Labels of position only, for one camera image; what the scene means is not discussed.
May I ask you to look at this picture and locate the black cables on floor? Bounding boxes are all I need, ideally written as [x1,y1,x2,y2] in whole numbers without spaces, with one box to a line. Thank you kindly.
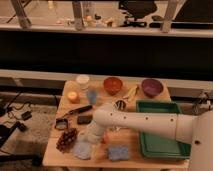
[0,91,34,148]

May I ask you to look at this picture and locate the green plastic tray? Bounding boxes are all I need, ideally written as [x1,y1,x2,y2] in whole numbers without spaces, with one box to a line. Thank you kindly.
[136,100,191,160]

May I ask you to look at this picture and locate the white lidded container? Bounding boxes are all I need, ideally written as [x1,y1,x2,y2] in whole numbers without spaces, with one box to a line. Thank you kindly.
[76,74,90,90]

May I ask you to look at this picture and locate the red bowl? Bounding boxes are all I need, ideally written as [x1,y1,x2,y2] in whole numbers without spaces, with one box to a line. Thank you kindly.
[103,77,123,95]

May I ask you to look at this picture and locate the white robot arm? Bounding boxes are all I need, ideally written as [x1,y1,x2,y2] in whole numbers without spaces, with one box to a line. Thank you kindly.
[78,103,213,171]

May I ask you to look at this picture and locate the yellow banana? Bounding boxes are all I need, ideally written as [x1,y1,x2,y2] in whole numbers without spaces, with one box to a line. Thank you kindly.
[123,85,138,102]

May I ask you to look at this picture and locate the purple bowl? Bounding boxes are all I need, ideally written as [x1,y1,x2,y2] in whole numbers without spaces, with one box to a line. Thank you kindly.
[141,78,164,98]

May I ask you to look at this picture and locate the small black framed dish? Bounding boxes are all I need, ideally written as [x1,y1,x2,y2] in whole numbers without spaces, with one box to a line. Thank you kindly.
[55,119,68,130]

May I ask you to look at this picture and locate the brown grape bunch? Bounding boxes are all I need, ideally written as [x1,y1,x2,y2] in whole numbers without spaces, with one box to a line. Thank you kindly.
[56,128,78,153]

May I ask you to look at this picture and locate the blue sponge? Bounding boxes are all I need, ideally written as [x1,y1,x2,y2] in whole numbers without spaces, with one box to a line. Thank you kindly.
[108,145,129,161]

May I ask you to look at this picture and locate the black rectangular block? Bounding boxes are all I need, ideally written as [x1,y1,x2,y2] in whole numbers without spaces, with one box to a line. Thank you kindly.
[77,115,93,125]

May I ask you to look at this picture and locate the small dark metal cup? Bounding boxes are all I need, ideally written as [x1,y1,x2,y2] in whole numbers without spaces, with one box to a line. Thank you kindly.
[114,100,126,111]

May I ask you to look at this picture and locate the grey blue towel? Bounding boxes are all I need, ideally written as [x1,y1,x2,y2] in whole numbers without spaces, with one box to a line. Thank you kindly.
[72,141,92,160]

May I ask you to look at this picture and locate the blue plastic cup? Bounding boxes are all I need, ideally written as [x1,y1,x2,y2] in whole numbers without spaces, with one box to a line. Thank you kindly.
[86,90,97,105]

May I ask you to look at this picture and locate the black handled knife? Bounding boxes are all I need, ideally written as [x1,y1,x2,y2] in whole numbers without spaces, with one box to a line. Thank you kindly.
[61,105,93,118]

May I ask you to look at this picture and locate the wooden table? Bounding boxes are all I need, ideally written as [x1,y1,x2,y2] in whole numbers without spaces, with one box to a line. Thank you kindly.
[43,81,189,170]

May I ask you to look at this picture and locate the orange fruit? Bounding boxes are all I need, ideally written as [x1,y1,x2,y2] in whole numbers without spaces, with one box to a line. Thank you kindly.
[67,91,79,103]

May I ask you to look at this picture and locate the orange carrot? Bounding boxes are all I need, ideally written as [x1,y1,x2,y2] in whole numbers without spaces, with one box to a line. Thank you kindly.
[101,132,109,144]

